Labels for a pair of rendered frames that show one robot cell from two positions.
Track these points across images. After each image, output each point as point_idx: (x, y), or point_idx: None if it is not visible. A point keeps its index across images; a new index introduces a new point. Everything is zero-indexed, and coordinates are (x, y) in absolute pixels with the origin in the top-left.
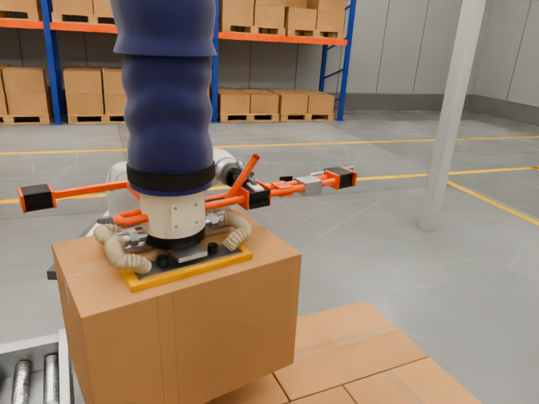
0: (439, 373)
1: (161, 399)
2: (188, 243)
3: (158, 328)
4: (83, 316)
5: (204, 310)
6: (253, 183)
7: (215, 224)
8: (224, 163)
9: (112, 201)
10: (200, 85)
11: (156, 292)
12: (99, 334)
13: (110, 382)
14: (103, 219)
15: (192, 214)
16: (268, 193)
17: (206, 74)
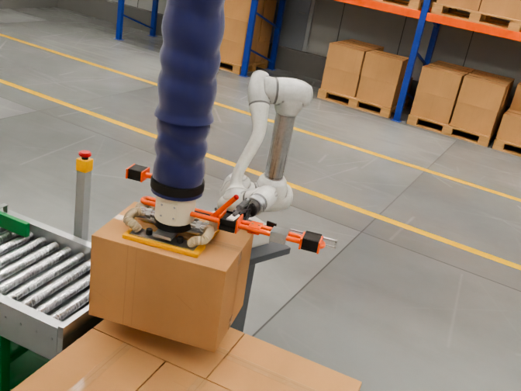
0: None
1: (122, 309)
2: (167, 229)
3: (126, 264)
4: (93, 234)
5: (153, 270)
6: (232, 214)
7: (197, 228)
8: (250, 197)
9: (219, 198)
10: (184, 140)
11: (130, 243)
12: (98, 248)
13: (98, 278)
14: (217, 209)
15: (171, 212)
16: (232, 224)
17: (190, 135)
